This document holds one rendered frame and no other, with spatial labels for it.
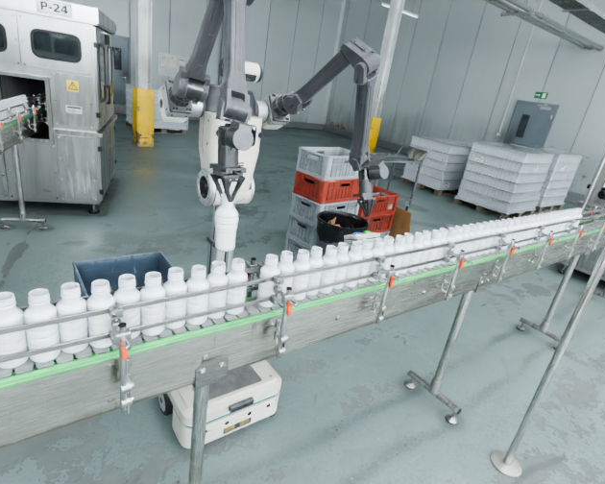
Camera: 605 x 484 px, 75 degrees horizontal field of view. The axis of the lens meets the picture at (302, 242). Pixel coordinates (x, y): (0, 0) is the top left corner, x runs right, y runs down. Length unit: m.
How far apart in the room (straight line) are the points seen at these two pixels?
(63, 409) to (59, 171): 3.81
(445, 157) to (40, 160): 6.59
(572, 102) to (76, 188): 10.39
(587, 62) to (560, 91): 0.73
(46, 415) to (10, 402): 0.09
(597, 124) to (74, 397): 11.10
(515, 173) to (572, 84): 4.51
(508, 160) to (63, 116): 6.42
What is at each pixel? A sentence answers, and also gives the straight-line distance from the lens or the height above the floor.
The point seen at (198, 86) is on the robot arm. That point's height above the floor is 1.59.
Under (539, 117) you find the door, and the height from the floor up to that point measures 1.76.
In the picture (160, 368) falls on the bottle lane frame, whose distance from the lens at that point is 1.15.
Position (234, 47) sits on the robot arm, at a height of 1.72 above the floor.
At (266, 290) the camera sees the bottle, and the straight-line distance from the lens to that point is 1.21.
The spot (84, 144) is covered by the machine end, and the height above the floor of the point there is 0.75.
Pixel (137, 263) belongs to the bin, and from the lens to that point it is 1.68.
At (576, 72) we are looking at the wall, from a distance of 11.71.
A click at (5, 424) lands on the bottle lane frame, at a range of 1.14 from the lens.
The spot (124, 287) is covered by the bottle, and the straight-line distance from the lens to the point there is 1.03.
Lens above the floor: 1.66
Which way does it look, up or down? 22 degrees down
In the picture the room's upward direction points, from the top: 9 degrees clockwise
